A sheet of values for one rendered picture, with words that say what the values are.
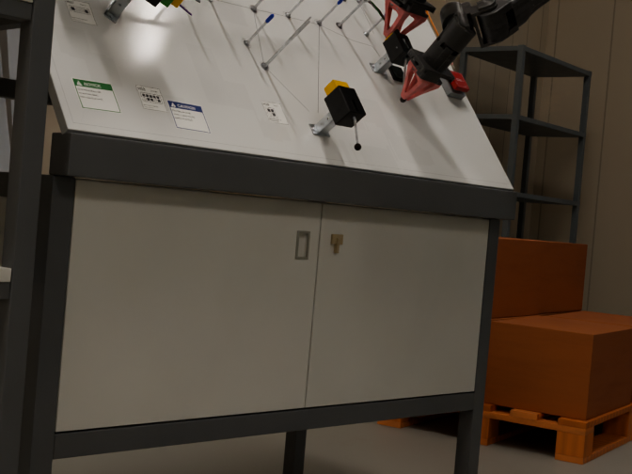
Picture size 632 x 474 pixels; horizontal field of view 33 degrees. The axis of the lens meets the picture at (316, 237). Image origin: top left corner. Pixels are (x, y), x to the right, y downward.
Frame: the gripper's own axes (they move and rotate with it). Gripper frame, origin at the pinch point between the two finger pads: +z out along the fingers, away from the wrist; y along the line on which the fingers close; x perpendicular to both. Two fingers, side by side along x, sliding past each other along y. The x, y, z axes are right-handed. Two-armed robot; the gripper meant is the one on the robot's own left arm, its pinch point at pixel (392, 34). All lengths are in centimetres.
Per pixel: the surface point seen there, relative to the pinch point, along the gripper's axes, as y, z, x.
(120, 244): 73, 36, 35
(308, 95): 27.4, 12.7, 12.6
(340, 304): 20, 43, 40
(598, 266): -462, 155, -147
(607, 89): -460, 58, -214
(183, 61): 58, 12, 11
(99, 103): 79, 17, 23
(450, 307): -15, 43, 40
